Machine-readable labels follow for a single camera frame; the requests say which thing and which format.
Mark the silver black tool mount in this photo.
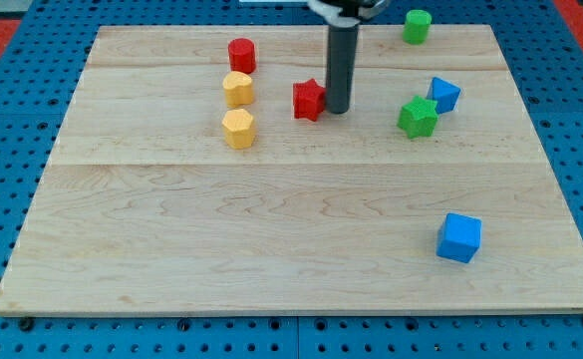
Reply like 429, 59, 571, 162
306, 0, 390, 26

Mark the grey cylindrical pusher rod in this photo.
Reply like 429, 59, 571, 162
325, 25, 359, 114

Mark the red star block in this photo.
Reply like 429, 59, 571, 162
292, 79, 326, 122

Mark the green star block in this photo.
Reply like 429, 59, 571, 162
397, 95, 438, 139

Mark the yellow hexagon block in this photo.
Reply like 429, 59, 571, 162
222, 109, 256, 150

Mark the green cylinder block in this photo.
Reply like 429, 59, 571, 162
403, 9, 433, 45

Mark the red cylinder block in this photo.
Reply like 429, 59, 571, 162
227, 38, 257, 74

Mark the yellow heart block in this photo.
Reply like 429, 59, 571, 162
222, 71, 255, 108

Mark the blue triangle block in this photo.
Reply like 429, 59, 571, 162
427, 77, 461, 114

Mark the light wooden board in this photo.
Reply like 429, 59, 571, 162
0, 25, 583, 318

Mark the blue cube block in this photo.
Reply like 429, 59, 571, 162
436, 212, 482, 263

